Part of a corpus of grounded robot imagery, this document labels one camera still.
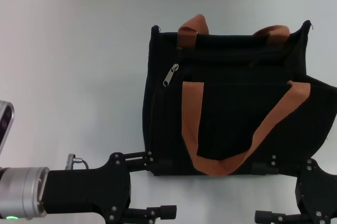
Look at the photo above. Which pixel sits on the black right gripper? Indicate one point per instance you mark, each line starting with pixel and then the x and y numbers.
pixel 318 195

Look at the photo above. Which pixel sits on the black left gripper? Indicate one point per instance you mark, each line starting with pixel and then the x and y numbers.
pixel 87 189

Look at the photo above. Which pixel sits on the silver zipper pull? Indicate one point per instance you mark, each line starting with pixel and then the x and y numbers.
pixel 169 75

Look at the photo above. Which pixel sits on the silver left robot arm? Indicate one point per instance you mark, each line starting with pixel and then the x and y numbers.
pixel 23 192

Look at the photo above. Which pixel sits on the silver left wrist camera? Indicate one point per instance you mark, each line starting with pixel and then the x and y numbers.
pixel 5 124

